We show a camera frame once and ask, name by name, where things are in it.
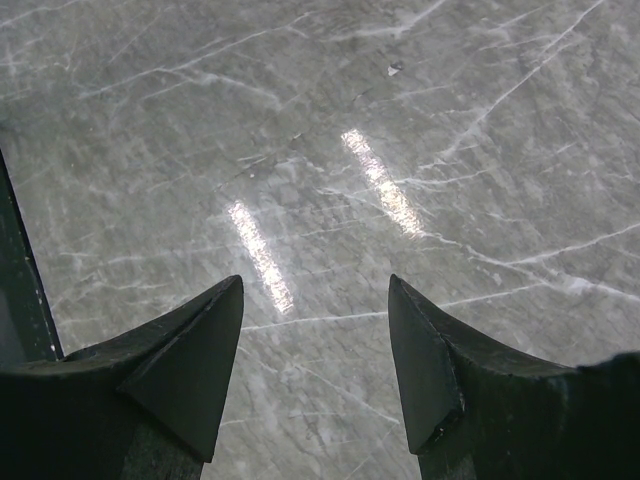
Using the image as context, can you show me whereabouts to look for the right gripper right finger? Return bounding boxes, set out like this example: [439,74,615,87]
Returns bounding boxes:
[388,276,639,479]

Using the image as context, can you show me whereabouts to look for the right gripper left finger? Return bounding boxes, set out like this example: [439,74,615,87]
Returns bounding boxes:
[1,275,244,479]

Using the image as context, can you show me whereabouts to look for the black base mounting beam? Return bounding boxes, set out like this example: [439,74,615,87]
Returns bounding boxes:
[1,163,63,366]

